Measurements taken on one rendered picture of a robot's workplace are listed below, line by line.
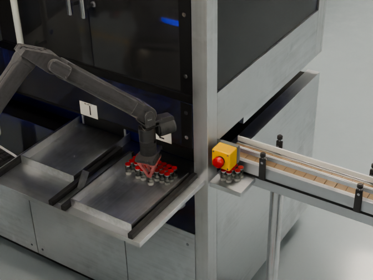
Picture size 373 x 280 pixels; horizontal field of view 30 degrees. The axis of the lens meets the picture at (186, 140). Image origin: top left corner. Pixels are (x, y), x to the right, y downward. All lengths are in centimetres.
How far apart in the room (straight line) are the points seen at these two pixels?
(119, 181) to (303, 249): 135
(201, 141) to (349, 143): 211
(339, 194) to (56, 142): 111
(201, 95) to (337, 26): 377
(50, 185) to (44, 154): 21
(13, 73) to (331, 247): 207
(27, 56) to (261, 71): 99
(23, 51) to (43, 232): 147
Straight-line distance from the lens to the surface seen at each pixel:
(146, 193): 245
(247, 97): 261
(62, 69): 207
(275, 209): 262
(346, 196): 240
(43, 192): 252
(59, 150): 273
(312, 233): 368
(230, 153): 238
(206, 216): 261
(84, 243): 318
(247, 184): 249
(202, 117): 237
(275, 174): 247
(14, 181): 260
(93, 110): 268
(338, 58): 546
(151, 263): 296
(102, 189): 249
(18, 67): 205
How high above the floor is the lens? 235
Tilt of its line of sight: 33 degrees down
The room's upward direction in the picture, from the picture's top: 1 degrees counter-clockwise
